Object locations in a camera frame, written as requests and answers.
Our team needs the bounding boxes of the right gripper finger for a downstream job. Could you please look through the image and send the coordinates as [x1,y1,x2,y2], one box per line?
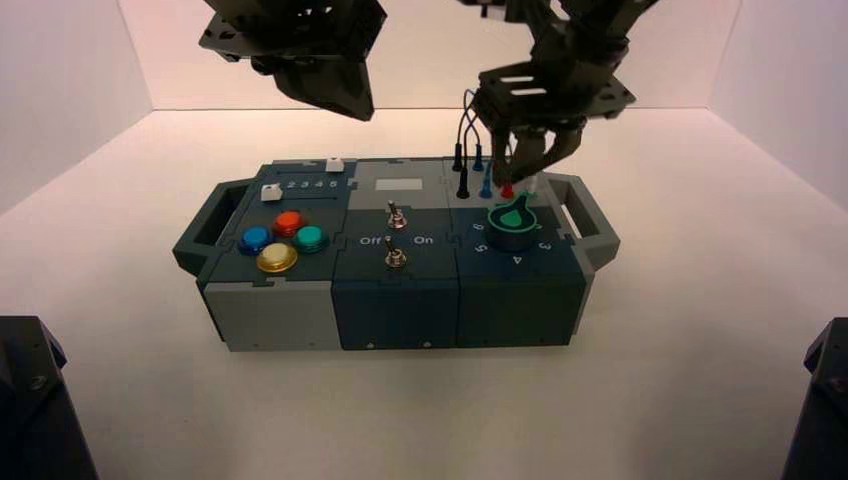
[548,124,586,175]
[508,129,551,185]

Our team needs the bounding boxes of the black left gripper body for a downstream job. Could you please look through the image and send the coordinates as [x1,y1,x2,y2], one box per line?
[198,0,389,74]

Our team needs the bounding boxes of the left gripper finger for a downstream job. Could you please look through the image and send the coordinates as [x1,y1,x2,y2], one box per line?
[272,62,362,119]
[334,56,376,121]

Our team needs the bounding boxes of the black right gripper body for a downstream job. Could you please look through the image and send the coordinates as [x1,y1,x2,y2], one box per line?
[476,39,637,130]

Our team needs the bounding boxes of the red banana plug wire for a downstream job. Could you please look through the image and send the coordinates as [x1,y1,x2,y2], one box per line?
[493,129,518,201]

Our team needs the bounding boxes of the green and black rotary knob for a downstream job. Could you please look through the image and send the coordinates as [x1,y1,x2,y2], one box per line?
[486,192,541,253]

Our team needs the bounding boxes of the red push button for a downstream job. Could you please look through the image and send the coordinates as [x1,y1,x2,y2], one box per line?
[272,210,306,238]

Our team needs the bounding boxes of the green push button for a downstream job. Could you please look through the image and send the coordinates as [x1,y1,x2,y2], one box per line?
[292,225,330,255]

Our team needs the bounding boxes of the blue push button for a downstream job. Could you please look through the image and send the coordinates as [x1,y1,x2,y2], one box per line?
[238,226,275,256]

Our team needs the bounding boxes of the yellow push button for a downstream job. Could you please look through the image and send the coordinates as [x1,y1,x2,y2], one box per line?
[256,242,299,274]

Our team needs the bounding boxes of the grey and teal control box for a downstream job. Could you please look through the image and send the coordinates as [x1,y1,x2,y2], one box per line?
[172,156,622,352]

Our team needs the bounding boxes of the blue banana plug wire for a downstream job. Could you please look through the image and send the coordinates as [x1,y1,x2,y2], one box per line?
[463,89,497,200]

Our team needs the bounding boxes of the black banana plug wire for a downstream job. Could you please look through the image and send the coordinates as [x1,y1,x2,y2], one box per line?
[451,89,482,201]

